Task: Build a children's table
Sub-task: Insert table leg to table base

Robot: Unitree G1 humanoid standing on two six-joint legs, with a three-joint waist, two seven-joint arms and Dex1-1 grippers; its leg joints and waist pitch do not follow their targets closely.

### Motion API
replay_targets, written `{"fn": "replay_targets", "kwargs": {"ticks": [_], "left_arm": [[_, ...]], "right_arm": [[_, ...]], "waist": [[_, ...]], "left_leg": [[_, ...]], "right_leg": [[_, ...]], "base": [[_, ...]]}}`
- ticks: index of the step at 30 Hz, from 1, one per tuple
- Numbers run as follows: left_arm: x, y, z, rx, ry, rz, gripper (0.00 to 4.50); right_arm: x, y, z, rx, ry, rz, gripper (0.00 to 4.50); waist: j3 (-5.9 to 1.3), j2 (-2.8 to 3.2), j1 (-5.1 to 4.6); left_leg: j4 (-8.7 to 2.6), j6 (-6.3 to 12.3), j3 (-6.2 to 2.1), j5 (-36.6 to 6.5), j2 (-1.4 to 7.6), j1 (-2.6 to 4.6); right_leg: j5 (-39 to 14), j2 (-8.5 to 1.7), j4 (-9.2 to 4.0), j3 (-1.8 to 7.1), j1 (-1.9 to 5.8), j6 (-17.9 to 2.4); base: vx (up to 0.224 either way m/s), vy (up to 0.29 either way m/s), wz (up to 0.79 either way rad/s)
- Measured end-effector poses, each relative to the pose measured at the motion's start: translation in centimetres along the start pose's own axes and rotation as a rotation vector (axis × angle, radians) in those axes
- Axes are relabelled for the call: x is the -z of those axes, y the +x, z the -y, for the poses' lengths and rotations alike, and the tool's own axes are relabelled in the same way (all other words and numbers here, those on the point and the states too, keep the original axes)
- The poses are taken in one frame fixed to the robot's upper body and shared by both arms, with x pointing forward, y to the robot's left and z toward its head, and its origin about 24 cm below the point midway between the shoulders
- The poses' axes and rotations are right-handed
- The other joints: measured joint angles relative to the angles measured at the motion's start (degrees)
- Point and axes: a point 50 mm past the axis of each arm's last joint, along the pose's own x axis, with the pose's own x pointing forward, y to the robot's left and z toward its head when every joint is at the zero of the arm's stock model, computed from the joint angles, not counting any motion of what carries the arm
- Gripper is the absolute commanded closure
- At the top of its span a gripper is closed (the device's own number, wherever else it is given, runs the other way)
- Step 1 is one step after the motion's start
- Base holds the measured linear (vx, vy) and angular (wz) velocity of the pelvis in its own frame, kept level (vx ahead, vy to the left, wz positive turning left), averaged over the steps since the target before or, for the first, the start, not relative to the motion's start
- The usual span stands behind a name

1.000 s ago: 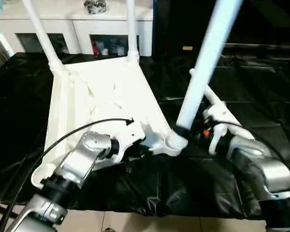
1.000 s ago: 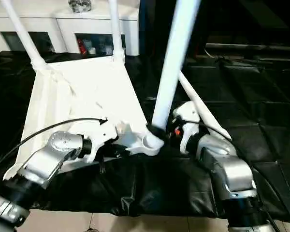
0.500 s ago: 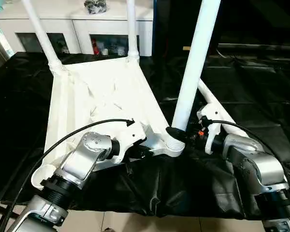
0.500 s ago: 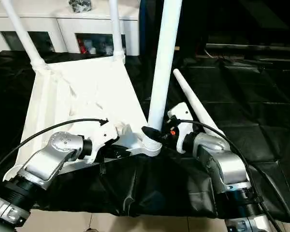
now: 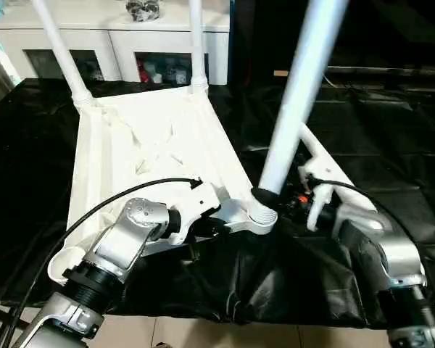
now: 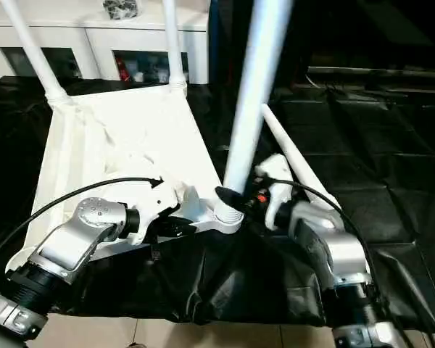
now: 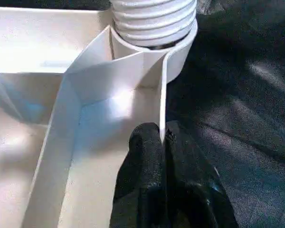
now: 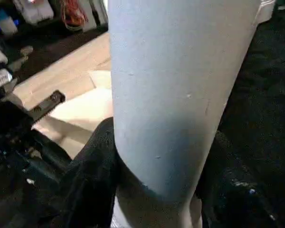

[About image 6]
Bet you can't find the white sideboard cabinet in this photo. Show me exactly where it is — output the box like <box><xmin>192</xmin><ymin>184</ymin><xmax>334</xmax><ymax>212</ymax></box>
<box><xmin>0</xmin><ymin>0</ymin><xmax>210</xmax><ymax>84</ymax></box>

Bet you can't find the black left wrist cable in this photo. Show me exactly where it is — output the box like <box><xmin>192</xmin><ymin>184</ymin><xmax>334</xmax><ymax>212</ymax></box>
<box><xmin>0</xmin><ymin>176</ymin><xmax>165</xmax><ymax>275</ymax></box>

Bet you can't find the black low shelf board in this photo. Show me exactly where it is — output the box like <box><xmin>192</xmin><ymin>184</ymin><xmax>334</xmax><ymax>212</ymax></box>
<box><xmin>307</xmin><ymin>66</ymin><xmax>435</xmax><ymax>80</ymax></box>

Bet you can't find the white plastic table leg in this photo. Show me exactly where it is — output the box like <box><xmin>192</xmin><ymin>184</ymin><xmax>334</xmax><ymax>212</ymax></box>
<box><xmin>215</xmin><ymin>0</ymin><xmax>296</xmax><ymax>223</ymax></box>
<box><xmin>260</xmin><ymin>104</ymin><xmax>342</xmax><ymax>212</ymax></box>
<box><xmin>161</xmin><ymin>0</ymin><xmax>189</xmax><ymax>93</ymax></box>
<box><xmin>0</xmin><ymin>0</ymin><xmax>71</xmax><ymax>104</ymax></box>

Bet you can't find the grey crumpled object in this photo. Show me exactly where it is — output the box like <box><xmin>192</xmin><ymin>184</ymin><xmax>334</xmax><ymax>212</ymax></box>
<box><xmin>102</xmin><ymin>0</ymin><xmax>141</xmax><ymax>20</ymax></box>

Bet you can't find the white plastic table top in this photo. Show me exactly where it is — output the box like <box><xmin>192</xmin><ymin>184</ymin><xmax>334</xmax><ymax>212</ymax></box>
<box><xmin>6</xmin><ymin>83</ymin><xmax>245</xmax><ymax>275</ymax></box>

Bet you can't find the black plastic mat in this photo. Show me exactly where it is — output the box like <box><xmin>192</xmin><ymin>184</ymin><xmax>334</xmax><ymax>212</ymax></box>
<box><xmin>0</xmin><ymin>72</ymin><xmax>435</xmax><ymax>334</ymax></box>

